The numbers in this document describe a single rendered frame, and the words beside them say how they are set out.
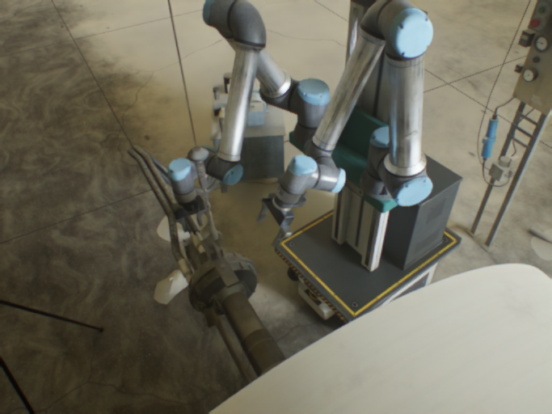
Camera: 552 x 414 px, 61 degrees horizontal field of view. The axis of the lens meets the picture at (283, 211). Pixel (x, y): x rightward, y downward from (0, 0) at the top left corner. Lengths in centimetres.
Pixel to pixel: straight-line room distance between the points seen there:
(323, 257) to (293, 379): 202
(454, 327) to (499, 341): 8
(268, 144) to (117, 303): 147
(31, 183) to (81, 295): 131
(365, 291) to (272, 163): 131
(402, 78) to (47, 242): 286
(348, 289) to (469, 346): 182
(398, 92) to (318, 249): 149
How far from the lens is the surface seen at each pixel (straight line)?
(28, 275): 357
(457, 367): 84
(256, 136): 332
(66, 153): 449
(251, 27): 173
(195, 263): 210
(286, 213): 170
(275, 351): 171
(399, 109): 158
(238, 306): 181
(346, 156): 222
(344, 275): 271
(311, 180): 163
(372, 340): 83
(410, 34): 143
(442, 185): 255
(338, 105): 166
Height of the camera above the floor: 247
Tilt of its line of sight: 45 degrees down
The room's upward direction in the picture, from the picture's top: 2 degrees counter-clockwise
